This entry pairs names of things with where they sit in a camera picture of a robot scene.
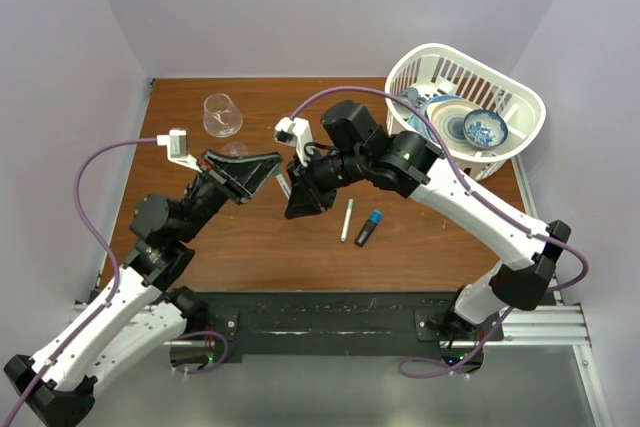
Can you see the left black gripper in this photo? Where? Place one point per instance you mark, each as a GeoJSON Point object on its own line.
{"type": "Point", "coordinates": [240, 180]}

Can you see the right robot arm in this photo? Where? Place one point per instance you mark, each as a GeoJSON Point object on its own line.
{"type": "Point", "coordinates": [415, 168]}

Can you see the white plastic dish basket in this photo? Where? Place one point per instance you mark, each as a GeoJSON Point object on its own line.
{"type": "Point", "coordinates": [446, 85]}

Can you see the clear wine glass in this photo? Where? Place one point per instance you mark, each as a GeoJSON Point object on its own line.
{"type": "Point", "coordinates": [222, 119]}

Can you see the white pen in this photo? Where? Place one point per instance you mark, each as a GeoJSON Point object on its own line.
{"type": "Point", "coordinates": [345, 226]}
{"type": "Point", "coordinates": [284, 186]}

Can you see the light blue plate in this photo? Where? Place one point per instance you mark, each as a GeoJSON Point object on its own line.
{"type": "Point", "coordinates": [417, 124]}

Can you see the blue marker cap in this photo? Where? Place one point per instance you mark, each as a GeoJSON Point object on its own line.
{"type": "Point", "coordinates": [375, 216]}

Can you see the blue patterned bowl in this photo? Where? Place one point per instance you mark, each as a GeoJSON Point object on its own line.
{"type": "Point", "coordinates": [485, 129]}

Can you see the black marker pen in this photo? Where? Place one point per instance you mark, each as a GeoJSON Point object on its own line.
{"type": "Point", "coordinates": [365, 233]}

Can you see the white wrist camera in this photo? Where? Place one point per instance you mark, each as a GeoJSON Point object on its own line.
{"type": "Point", "coordinates": [177, 151]}
{"type": "Point", "coordinates": [295, 133]}

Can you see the grey mug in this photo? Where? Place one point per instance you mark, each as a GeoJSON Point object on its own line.
{"type": "Point", "coordinates": [412, 95]}

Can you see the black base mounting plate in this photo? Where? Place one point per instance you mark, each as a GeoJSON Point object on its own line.
{"type": "Point", "coordinates": [384, 324]}

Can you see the beige blue plate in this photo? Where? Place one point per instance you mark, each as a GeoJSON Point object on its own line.
{"type": "Point", "coordinates": [447, 115]}

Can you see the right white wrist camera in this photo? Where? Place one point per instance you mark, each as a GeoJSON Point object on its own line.
{"type": "Point", "coordinates": [295, 133]}

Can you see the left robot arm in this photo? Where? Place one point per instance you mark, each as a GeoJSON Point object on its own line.
{"type": "Point", "coordinates": [139, 309]}

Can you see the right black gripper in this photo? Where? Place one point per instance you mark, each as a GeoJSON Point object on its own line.
{"type": "Point", "coordinates": [302, 198]}

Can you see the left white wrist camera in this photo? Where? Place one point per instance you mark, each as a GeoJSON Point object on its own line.
{"type": "Point", "coordinates": [177, 151]}

